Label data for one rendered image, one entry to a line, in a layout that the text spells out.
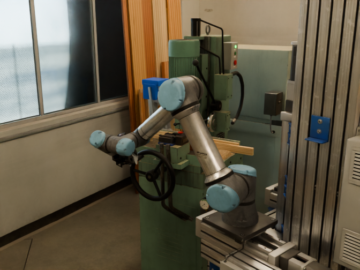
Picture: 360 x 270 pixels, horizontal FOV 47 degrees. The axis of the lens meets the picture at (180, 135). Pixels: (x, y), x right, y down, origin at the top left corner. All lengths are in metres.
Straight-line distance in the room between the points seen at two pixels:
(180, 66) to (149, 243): 1.11
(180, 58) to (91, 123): 1.58
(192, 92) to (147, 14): 2.52
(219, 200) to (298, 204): 0.35
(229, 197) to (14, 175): 2.06
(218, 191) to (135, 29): 2.52
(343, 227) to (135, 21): 2.76
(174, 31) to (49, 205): 2.08
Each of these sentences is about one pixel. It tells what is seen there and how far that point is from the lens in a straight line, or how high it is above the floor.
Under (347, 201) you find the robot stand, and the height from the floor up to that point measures 1.01.
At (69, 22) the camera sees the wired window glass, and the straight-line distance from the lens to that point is 3.55.
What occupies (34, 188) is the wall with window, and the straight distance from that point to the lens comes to 3.40.
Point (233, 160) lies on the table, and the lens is 2.31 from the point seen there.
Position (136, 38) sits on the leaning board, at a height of 1.45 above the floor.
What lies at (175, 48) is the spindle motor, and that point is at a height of 1.46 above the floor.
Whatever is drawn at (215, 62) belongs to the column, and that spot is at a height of 1.37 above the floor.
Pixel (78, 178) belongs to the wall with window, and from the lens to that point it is 3.69.
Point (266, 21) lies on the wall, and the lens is 4.60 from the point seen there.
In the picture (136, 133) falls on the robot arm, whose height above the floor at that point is 1.12.
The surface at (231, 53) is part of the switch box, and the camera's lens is 2.55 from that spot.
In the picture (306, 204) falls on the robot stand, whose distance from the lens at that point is 1.70.
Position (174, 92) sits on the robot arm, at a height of 1.36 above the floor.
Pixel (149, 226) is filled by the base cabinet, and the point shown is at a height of 0.39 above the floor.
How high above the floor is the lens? 1.62
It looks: 16 degrees down
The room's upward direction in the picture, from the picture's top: straight up
